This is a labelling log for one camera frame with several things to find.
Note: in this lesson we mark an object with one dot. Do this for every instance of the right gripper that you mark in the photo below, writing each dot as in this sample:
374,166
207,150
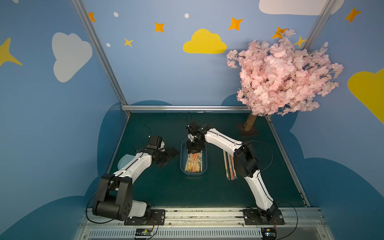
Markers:
194,143

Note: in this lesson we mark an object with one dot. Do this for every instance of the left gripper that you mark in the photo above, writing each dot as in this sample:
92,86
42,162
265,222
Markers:
163,155

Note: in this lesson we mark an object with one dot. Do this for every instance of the clear plastic storage box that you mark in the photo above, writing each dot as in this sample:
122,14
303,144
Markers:
183,159

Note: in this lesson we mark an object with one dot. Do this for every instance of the red striped chopsticks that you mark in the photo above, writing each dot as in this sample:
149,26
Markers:
232,168

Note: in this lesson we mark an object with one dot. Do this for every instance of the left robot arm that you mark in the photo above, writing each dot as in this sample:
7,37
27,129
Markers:
114,198

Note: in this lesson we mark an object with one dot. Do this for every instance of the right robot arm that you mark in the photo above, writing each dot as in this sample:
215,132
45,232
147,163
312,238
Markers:
245,163

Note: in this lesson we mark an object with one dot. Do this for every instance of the chopsticks bundle in box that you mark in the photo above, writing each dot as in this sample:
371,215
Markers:
194,163

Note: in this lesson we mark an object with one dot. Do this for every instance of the pink blossom artificial tree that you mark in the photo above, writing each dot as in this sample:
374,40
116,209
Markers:
280,79

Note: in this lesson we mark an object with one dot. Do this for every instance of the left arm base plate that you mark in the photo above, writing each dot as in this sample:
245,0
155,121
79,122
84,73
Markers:
156,216

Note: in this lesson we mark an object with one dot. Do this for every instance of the aluminium rail frame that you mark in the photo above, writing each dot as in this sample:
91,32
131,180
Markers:
211,224

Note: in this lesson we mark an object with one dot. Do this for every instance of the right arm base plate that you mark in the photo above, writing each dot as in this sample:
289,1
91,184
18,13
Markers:
254,217

